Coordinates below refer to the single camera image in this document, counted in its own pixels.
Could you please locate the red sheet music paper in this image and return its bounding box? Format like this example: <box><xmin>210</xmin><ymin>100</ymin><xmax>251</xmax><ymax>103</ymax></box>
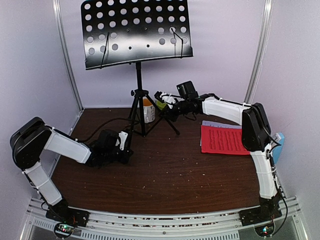
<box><xmin>201</xmin><ymin>125</ymin><xmax>250</xmax><ymax>156</ymax></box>

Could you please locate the black music stand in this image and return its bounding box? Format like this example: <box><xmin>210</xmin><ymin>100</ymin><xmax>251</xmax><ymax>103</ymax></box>
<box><xmin>80</xmin><ymin>0</ymin><xmax>193</xmax><ymax>137</ymax></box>

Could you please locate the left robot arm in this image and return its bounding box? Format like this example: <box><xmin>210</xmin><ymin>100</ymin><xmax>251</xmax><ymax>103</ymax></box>
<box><xmin>9</xmin><ymin>116</ymin><xmax>133</xmax><ymax>222</ymax></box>

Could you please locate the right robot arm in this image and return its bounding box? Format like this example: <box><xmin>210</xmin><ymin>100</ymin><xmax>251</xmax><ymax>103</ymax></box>
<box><xmin>159</xmin><ymin>81</ymin><xmax>282</xmax><ymax>223</ymax></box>

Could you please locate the green bowl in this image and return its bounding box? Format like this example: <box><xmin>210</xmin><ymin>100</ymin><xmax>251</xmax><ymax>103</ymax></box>
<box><xmin>156</xmin><ymin>100</ymin><xmax>167</xmax><ymax>111</ymax></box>

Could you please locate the white sheet music paper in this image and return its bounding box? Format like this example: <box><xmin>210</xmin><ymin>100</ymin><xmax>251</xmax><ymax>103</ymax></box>
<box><xmin>202</xmin><ymin>120</ymin><xmax>242</xmax><ymax>129</ymax></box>

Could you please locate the white floral mug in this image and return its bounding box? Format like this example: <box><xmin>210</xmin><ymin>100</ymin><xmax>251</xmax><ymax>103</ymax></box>
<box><xmin>143</xmin><ymin>98</ymin><xmax>156</xmax><ymax>124</ymax></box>

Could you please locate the blue metronome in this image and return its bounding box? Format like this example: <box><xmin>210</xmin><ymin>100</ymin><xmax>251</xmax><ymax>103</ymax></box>
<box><xmin>271</xmin><ymin>132</ymin><xmax>285</xmax><ymax>164</ymax></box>

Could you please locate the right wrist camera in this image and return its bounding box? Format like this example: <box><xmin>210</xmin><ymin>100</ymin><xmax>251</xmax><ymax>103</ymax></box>
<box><xmin>154</xmin><ymin>91</ymin><xmax>177</xmax><ymax>109</ymax></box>

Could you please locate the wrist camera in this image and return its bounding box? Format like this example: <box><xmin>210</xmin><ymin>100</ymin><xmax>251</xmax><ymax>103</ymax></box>
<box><xmin>154</xmin><ymin>91</ymin><xmax>177</xmax><ymax>109</ymax></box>
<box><xmin>116</xmin><ymin>131</ymin><xmax>129</xmax><ymax>151</ymax></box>

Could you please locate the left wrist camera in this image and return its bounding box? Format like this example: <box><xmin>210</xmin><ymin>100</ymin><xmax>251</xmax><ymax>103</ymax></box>
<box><xmin>116</xmin><ymin>131</ymin><xmax>129</xmax><ymax>151</ymax></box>

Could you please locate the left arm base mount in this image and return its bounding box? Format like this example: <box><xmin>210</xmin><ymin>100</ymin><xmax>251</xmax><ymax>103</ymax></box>
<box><xmin>45</xmin><ymin>208</ymin><xmax>90</xmax><ymax>239</ymax></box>

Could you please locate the front aluminium rail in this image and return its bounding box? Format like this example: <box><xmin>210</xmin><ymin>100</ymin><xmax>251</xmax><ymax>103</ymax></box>
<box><xmin>24</xmin><ymin>209</ymin><xmax>301</xmax><ymax>240</ymax></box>

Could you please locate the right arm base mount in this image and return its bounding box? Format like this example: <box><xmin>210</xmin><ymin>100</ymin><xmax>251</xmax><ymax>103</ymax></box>
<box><xmin>239</xmin><ymin>207</ymin><xmax>282</xmax><ymax>238</ymax></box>

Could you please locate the right aluminium frame post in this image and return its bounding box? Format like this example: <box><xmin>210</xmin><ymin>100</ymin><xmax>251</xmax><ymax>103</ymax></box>
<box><xmin>244</xmin><ymin>0</ymin><xmax>274</xmax><ymax>103</ymax></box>

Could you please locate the aluminium frame post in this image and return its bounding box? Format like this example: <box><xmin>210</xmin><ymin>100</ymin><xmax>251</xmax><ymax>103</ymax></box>
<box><xmin>244</xmin><ymin>0</ymin><xmax>274</xmax><ymax>103</ymax></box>
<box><xmin>52</xmin><ymin>0</ymin><xmax>84</xmax><ymax>112</ymax></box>

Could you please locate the left aluminium frame post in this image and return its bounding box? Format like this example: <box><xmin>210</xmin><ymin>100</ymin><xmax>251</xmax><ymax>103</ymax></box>
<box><xmin>52</xmin><ymin>0</ymin><xmax>84</xmax><ymax>112</ymax></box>

